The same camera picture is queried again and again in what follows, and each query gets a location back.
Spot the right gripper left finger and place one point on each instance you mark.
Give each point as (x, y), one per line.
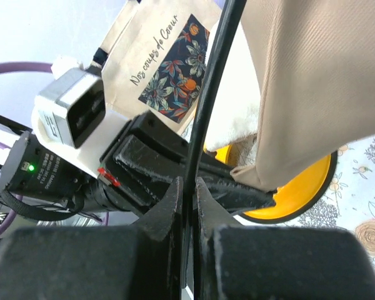
(137, 261)

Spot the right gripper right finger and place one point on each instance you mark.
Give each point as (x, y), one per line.
(232, 261)

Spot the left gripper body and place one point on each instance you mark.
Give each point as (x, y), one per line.
(118, 192)

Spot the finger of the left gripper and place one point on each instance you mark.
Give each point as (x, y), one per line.
(212, 187)

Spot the beige pet tent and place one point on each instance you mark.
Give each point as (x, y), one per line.
(315, 65)

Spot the black tent pole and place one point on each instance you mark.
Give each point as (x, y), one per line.
(223, 38)

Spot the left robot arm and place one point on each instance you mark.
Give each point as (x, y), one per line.
(38, 184)

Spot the yellow double bowl holder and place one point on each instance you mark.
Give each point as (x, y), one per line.
(298, 195)

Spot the white fluffy cushion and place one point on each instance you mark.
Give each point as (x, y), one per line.
(235, 113)

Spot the cream tote bag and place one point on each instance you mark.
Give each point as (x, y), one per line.
(153, 58)

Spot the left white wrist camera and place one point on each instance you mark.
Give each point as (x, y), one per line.
(70, 109)

